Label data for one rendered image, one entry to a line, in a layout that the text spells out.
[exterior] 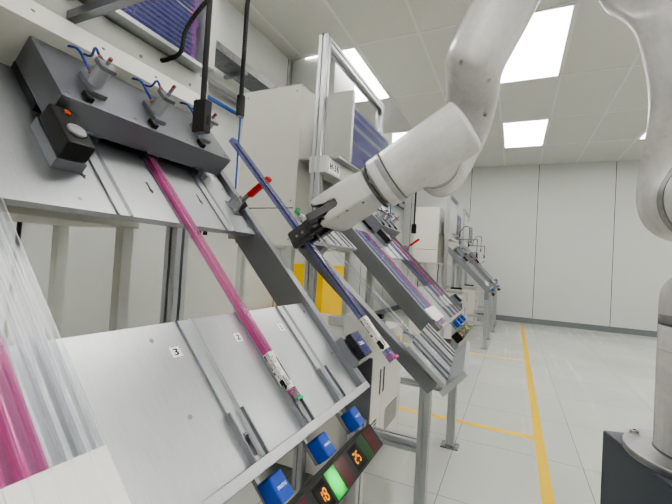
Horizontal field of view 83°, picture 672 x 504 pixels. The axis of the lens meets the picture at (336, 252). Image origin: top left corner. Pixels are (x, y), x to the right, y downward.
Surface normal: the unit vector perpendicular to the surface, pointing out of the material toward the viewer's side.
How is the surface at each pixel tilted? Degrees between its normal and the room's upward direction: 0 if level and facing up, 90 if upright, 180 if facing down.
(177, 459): 48
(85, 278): 90
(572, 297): 90
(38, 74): 90
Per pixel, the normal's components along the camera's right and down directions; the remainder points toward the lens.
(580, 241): -0.42, -0.04
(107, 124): 0.57, 0.76
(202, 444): 0.71, -0.64
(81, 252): 0.91, 0.04
